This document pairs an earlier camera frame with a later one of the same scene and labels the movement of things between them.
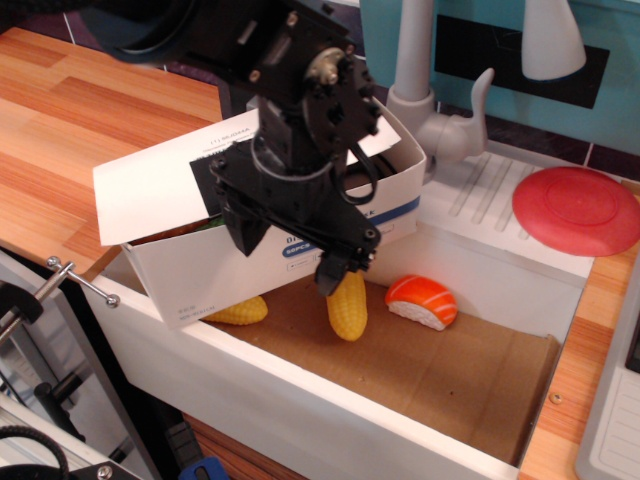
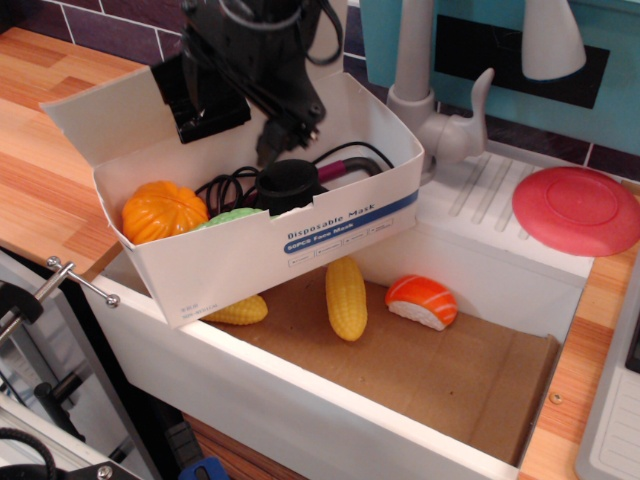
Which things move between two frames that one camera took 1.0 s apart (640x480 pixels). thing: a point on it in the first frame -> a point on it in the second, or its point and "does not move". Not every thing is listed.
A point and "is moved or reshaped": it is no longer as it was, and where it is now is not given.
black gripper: [309, 205] -> [258, 46]
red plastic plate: [576, 211] does not move
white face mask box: [180, 244] is moved or reshaped
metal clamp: [16, 304] does not move
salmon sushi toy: [423, 300] does not move
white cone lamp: [552, 45] does not move
